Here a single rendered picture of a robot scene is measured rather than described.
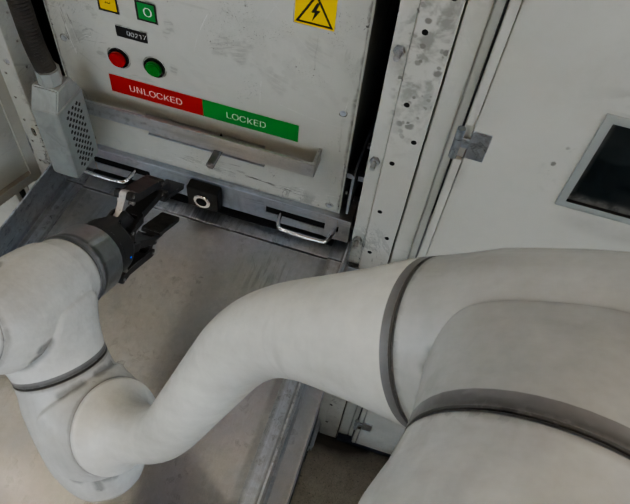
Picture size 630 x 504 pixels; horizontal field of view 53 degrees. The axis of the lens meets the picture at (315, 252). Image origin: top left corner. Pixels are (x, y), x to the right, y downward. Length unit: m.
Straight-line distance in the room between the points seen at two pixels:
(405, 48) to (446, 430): 0.62
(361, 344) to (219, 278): 0.79
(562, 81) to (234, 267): 0.62
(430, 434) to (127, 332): 0.87
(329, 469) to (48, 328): 1.31
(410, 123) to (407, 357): 0.59
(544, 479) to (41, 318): 0.52
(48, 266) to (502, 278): 0.49
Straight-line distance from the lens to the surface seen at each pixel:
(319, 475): 1.86
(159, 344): 1.06
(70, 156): 1.11
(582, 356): 0.26
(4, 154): 1.29
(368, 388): 0.35
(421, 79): 0.83
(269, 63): 0.94
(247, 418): 1.00
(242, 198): 1.15
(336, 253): 1.15
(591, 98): 0.80
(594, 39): 0.76
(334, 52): 0.89
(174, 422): 0.56
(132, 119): 1.08
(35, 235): 1.23
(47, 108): 1.06
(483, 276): 0.31
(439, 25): 0.79
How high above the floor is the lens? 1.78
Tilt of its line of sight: 54 degrees down
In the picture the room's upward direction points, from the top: 8 degrees clockwise
